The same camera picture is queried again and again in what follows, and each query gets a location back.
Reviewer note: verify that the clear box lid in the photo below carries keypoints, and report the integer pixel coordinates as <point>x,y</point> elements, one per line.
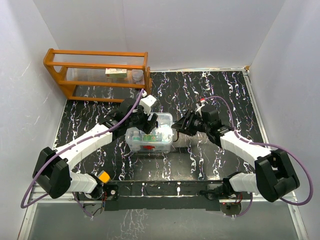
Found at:
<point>161,135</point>

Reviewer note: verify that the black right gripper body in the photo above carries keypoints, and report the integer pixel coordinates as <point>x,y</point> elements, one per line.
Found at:
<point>202,125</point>

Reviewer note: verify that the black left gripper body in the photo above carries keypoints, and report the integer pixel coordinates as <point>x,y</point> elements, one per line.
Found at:
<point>139,121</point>

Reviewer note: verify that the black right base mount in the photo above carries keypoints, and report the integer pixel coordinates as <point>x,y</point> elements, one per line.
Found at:
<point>218,192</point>

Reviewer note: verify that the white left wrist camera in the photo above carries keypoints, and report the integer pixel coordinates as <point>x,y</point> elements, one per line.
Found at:
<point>147,101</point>

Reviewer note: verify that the small clear round jar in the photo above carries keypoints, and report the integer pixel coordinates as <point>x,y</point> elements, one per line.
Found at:
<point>137,75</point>

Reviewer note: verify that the green white medicine box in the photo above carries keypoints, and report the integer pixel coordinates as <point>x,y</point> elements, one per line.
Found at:
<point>114,73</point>

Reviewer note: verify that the clear first aid box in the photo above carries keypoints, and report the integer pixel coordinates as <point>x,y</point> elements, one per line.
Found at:
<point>150,148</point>

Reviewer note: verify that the small green box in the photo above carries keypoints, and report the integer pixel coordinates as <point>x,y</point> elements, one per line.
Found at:
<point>150,138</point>

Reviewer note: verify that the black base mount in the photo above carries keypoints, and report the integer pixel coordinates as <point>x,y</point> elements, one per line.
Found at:
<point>103,192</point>
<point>218,192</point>

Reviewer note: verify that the orange wooden shelf rack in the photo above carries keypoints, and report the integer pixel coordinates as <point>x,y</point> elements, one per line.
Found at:
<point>71,69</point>

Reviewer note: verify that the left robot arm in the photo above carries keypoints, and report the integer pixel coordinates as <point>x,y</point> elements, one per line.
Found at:
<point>53,170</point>

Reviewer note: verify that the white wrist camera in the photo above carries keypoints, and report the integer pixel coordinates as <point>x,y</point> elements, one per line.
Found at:
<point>199,105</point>
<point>147,101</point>

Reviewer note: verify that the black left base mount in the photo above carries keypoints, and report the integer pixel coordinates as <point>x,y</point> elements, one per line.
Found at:
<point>103,192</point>

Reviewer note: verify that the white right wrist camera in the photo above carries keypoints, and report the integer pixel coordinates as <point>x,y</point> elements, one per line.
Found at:
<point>199,105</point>

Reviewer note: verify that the aluminium frame rail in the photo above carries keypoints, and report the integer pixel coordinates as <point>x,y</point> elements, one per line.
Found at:
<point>161,211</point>

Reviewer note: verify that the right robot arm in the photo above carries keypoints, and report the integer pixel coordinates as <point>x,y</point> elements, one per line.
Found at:
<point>274,175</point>

